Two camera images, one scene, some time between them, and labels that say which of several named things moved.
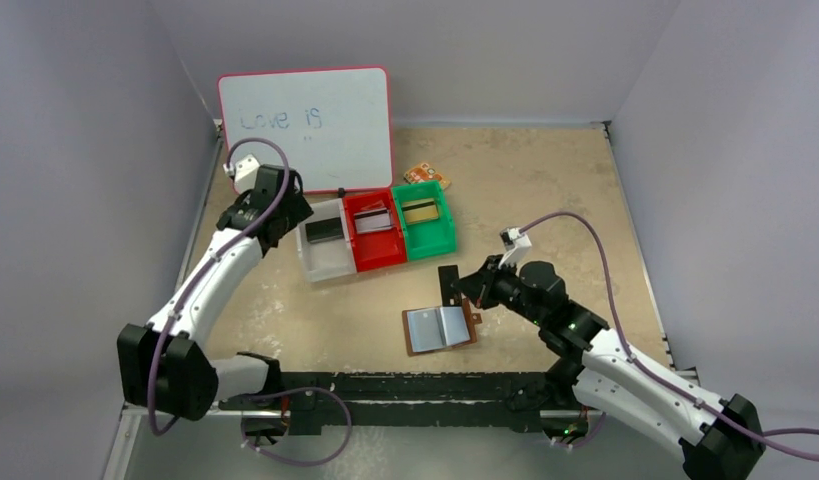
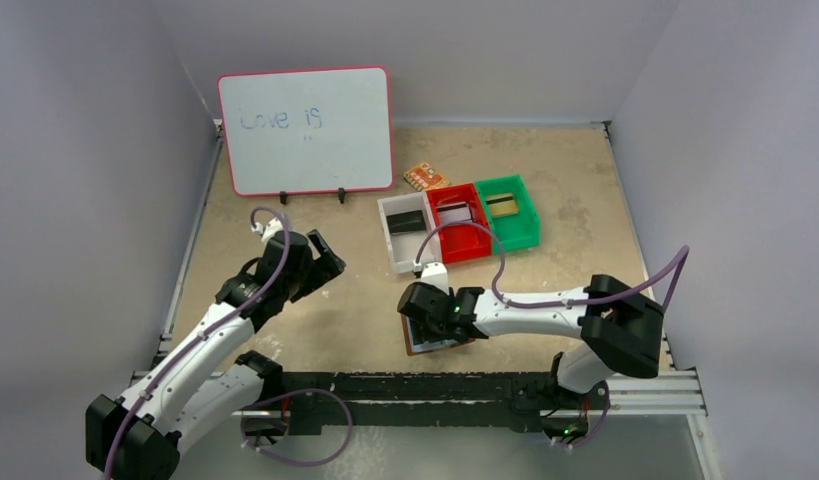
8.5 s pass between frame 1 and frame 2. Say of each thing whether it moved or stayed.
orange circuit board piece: stayed
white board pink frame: stayed
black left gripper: moved
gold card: moved
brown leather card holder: stayed
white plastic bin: moved
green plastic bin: moved
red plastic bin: moved
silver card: moved
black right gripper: moved
